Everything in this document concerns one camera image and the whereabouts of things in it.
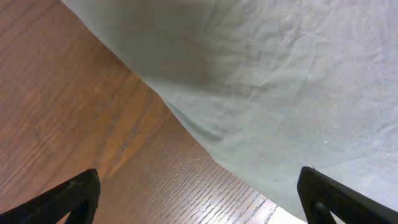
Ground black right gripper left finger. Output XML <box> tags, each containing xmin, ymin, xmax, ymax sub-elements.
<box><xmin>1</xmin><ymin>169</ymin><xmax>101</xmax><ymax>224</ymax></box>

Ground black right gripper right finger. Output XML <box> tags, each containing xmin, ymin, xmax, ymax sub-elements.
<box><xmin>297</xmin><ymin>167</ymin><xmax>397</xmax><ymax>224</ymax></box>

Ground beige khaki shorts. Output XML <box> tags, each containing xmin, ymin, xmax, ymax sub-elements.
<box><xmin>65</xmin><ymin>0</ymin><xmax>397</xmax><ymax>219</ymax></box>

